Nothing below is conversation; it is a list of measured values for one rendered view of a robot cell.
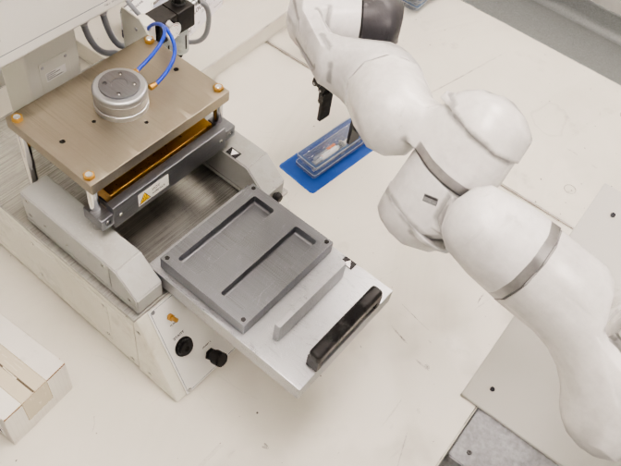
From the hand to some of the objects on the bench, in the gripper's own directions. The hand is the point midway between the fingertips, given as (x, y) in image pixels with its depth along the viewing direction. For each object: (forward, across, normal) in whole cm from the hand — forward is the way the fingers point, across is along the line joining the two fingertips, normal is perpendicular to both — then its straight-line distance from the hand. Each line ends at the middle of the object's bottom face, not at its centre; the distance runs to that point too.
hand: (339, 119), depth 150 cm
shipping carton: (+9, +1, -78) cm, 78 cm away
